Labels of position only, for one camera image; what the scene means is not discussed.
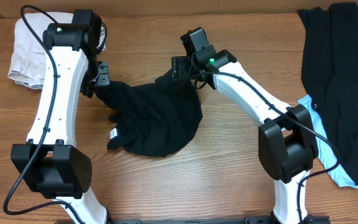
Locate black t-shirt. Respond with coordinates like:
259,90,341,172
95,71,203,157

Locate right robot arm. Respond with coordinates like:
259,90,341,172
172,27,318,223

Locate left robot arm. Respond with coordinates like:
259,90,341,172
11,9,111,223

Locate grey folded garment under trousers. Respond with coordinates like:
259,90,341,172
15,80,44,90

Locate beige folded trousers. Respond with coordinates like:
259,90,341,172
7,12,107,88

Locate black knit garment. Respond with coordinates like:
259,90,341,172
298,2,358,185

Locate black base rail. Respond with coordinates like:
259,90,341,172
107,215,331,224

